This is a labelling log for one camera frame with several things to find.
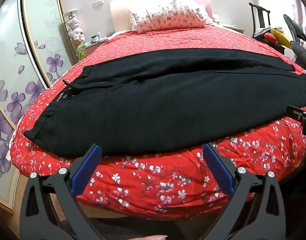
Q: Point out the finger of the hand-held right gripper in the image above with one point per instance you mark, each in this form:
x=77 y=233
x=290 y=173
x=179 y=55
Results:
x=299 y=112

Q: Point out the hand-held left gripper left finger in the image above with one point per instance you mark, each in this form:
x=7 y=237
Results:
x=86 y=165

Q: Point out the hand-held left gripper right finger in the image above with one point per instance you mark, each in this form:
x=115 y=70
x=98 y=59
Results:
x=218 y=166

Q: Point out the black pants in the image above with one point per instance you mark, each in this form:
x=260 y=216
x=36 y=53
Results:
x=153 y=105

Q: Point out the person's left hand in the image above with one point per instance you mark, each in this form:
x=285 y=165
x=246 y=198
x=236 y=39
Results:
x=156 y=237

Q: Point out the yellow bag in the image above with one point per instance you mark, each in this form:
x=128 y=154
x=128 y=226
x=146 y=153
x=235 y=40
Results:
x=281 y=37

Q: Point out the red bag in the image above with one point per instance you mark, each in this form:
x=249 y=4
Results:
x=270 y=38

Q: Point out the pink curtain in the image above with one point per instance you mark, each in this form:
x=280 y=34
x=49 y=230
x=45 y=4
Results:
x=301 y=7

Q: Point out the black wooden chair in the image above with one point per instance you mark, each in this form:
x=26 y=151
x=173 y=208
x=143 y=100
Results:
x=255 y=15

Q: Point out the wooden bedside table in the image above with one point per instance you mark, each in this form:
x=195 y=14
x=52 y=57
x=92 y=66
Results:
x=233 y=27

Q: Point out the cluttered bedside table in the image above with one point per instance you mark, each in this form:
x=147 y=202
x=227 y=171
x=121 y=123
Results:
x=95 y=41

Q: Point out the flower print sliding wardrobe door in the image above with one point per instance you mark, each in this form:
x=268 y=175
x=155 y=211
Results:
x=10 y=62
x=46 y=27

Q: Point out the red floral bedspread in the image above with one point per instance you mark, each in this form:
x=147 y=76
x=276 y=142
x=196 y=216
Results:
x=168 y=40

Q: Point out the stack of plush toys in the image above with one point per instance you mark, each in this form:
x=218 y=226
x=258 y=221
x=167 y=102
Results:
x=75 y=27

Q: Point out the pink padded headboard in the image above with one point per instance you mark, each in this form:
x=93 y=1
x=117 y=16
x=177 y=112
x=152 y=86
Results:
x=119 y=17

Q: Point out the white floral pillow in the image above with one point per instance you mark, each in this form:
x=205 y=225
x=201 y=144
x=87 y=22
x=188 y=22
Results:
x=168 y=17

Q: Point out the white wall socket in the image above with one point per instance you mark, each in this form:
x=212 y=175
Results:
x=98 y=3

